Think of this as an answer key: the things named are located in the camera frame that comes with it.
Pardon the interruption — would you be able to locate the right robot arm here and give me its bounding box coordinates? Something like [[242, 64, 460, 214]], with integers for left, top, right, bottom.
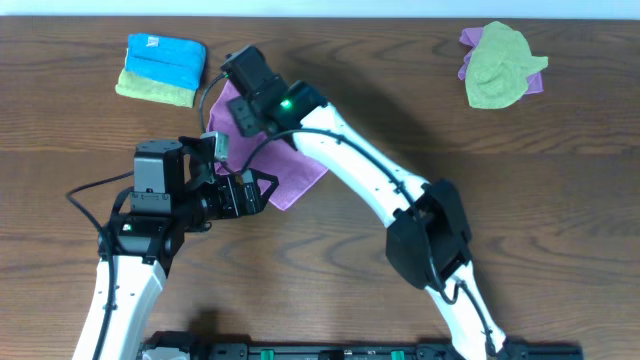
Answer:
[[221, 45, 506, 359]]

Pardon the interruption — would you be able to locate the crumpled green cloth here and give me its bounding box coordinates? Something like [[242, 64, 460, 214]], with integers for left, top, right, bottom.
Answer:
[[464, 21, 549, 110]]

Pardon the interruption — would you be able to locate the purple microfibre cloth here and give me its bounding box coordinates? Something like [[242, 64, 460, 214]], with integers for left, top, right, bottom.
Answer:
[[208, 81, 328, 211]]

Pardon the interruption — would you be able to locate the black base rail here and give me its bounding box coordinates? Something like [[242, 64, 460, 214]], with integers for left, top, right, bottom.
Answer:
[[142, 330, 585, 360]]

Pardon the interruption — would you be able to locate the folded green cloth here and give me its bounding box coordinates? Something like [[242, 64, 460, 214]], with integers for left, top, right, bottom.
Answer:
[[115, 69, 196, 108]]

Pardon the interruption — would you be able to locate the folded blue cloth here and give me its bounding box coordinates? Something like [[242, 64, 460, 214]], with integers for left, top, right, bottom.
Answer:
[[125, 33, 206, 90]]

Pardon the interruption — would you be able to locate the right black cable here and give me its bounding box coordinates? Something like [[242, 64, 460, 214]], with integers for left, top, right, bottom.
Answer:
[[198, 72, 499, 359]]

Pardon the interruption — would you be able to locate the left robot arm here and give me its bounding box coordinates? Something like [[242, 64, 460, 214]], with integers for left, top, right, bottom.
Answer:
[[73, 134, 279, 359]]

